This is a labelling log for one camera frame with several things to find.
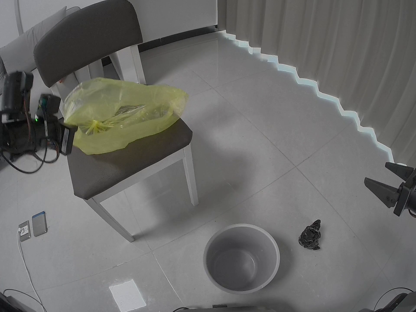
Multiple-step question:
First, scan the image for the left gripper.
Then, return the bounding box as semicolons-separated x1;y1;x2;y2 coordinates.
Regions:
32;119;79;156

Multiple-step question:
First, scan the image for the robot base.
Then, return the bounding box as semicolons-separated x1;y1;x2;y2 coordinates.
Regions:
172;304;277;312

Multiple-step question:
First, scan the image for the yellow plastic bag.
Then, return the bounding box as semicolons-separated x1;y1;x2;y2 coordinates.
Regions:
62;78;190;155

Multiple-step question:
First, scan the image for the dark grey white-framed chair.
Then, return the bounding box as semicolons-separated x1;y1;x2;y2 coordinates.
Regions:
33;0;199;243

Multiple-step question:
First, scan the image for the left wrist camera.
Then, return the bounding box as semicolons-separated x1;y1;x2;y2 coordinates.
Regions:
35;93;62;120

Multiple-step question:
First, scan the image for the pale beige curtain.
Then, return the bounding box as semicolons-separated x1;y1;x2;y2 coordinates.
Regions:
217;0;416;167

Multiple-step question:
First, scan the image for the black cable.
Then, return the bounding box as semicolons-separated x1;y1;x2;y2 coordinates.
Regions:
0;148;62;175

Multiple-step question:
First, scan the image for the pale grey trash bin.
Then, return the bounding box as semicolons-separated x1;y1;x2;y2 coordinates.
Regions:
203;224;281;294

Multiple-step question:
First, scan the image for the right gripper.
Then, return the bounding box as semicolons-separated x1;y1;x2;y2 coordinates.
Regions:
364;162;416;218

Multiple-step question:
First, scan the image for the black plastic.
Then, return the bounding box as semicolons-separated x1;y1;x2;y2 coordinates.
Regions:
299;219;322;250

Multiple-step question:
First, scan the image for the pale grey sofa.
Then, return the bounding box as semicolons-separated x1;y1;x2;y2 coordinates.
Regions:
0;6;80;87

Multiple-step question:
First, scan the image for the white cable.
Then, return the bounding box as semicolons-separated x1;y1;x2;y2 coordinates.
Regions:
17;228;44;305

